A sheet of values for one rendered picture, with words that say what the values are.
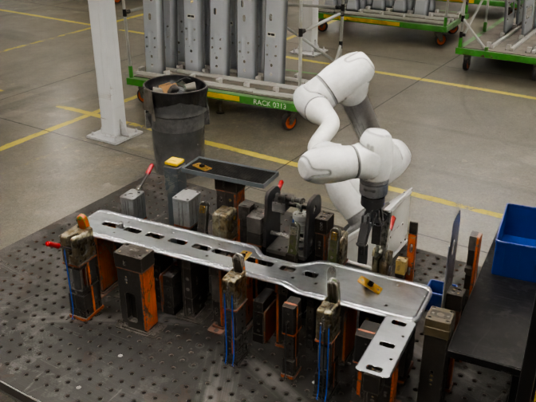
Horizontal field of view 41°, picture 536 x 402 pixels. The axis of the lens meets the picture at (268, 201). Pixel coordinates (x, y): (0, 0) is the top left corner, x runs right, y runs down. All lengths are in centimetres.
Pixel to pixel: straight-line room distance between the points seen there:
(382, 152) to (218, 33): 508
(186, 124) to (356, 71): 292
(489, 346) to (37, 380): 149
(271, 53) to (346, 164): 482
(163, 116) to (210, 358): 307
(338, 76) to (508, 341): 109
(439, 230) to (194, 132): 194
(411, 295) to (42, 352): 132
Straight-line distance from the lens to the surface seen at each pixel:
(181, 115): 540
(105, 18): 627
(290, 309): 235
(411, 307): 238
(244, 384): 251
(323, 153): 213
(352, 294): 241
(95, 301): 288
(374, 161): 217
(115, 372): 261
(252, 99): 663
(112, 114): 648
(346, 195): 311
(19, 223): 526
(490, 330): 228
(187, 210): 279
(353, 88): 269
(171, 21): 742
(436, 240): 488
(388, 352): 218
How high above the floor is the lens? 232
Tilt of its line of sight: 26 degrees down
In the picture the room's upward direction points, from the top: straight up
